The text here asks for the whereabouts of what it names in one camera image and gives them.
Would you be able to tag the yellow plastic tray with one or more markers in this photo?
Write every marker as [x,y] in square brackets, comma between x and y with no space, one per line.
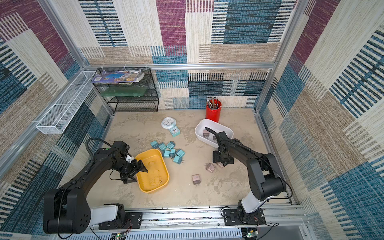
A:
[157,176]

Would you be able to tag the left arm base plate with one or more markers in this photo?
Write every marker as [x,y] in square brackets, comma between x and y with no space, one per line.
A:
[130,220]

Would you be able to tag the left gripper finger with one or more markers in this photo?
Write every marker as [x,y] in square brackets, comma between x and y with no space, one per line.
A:
[129,179]
[140,167]

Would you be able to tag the white plastic tray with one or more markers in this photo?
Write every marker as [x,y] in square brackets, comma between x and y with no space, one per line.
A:
[216,127]

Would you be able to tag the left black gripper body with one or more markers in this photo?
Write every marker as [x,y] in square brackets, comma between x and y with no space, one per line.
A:
[130,168]

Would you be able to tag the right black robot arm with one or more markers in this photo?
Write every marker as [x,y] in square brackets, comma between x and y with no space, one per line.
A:
[265,177]

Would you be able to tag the teal plug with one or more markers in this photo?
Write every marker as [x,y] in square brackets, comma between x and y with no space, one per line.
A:
[178,160]
[162,147]
[166,153]
[154,144]
[171,145]
[172,153]
[180,153]

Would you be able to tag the white wire wall basket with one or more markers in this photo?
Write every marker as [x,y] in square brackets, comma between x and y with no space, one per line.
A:
[58,117]

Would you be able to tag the white round clock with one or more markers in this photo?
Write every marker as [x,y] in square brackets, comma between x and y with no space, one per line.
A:
[168,123]

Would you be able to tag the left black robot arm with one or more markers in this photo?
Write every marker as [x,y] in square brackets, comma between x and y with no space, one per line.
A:
[66,210]

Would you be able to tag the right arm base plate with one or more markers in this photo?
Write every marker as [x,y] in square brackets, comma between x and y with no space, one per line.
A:
[236,217]

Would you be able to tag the colourful magazine on shelf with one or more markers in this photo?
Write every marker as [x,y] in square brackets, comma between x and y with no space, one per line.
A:
[118,77]

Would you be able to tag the pens in cup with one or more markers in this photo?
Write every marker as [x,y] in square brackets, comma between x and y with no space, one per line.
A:
[213,103]

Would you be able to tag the small teal alarm clock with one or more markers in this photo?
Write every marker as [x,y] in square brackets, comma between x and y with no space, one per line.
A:
[175,131]

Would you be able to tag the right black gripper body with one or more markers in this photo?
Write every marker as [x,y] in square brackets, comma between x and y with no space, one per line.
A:
[223,154]

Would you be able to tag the black wire mesh shelf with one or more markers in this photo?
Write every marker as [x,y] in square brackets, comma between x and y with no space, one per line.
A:
[137,97]

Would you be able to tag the red pen cup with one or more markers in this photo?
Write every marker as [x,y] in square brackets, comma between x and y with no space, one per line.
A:
[213,115]

